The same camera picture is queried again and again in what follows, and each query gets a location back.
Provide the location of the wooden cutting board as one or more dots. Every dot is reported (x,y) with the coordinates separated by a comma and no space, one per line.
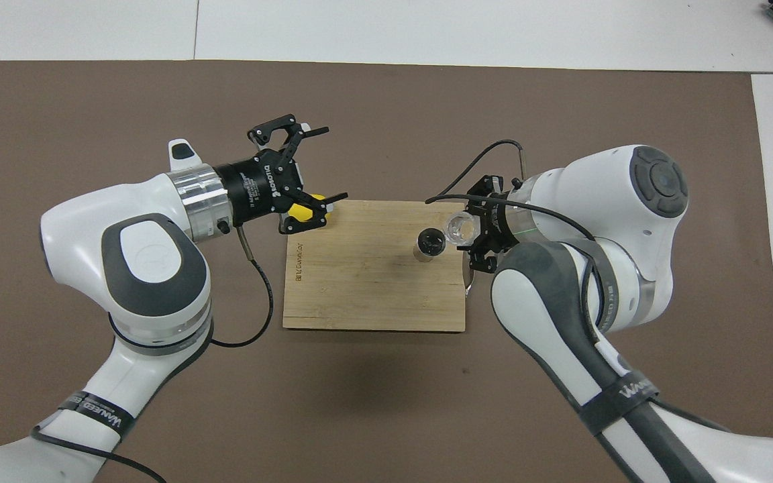
(359,288)

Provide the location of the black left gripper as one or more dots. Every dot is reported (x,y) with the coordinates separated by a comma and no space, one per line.
(259,188)

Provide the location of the yellow lemon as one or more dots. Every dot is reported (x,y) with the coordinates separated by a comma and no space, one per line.
(300,213)

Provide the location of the small clear glass cup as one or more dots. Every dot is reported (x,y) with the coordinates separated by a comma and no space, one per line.
(461,228)

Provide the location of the steel double jigger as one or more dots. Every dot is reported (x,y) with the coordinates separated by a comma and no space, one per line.
(430,241)

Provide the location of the brown table mat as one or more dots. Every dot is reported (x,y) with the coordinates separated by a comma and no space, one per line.
(386,402)

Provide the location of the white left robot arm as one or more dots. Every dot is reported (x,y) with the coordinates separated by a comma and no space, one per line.
(151,261)

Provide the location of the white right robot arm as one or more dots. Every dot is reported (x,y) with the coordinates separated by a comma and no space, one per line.
(628,201)

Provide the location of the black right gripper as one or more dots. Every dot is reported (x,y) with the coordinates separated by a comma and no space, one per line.
(502,221)

